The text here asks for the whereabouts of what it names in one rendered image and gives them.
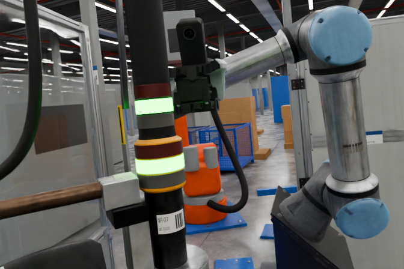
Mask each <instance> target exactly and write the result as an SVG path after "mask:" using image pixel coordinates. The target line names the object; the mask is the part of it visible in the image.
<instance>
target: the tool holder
mask: <svg viewBox="0 0 404 269"><path fill-rule="evenodd" d="M111 178H112V176H110V177H103V178H98V179H97V182H98V181H100V186H101V191H102V198H100V199H99V202H100V204H101V205H102V207H103V208H104V209H105V212H106V216H107V218H108V219H109V221H110V222H111V224H112V225H113V227H114V229H120V228H122V230H123V241H124V251H125V257H126V266H127V268H128V269H158V268H156V267H155V266H154V264H153V253H152V242H151V236H150V225H149V220H150V211H149V204H148V203H146V201H145V200H143V199H142V198H141V197H140V190H139V179H138V178H137V177H136V176H134V177H129V178H123V179H120V180H112V179H111ZM186 248H187V254H188V260H187V262H186V263H185V264H184V265H182V266H181V267H178V268H175V269H209V260H208V255H207V253H206V252H205V251H204V250H203V249H201V248H199V247H197V246H193V245H190V244H187V245H186Z"/></svg>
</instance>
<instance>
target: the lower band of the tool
mask: <svg viewBox="0 0 404 269"><path fill-rule="evenodd" d="M180 140H182V138H181V137H179V136H178V135H176V136H173V137H170V138H163V139H153V140H137V141H136V142H135V143H134V145H139V146H144V145H159V144H167V143H172V142H177V141H180ZM182 154H183V153H181V154H178V155H176V156H171V157H164V158H159V159H137V158H136V160H143V161H147V160H162V159H168V158H172V157H177V156H180V155H182ZM182 169H184V167H183V168H181V169H178V170H176V171H172V172H166V173H161V174H140V173H137V174H139V175H147V176H151V175H163V174H170V173H173V172H177V171H180V170H182ZM185 183H186V181H185V182H184V183H181V184H179V185H176V186H172V187H167V188H162V189H143V188H139V189H140V190H141V191H143V192H146V193H163V192H170V191H173V190H177V189H179V188H181V187H183V186H184V185H185Z"/></svg>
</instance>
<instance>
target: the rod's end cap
mask: <svg viewBox="0 0 404 269"><path fill-rule="evenodd" d="M134 176H135V174H133V173H132V172H126V173H122V174H117V175H113V176H112V178H111V179H112V180H120V179H123V178H129V177H134Z"/></svg>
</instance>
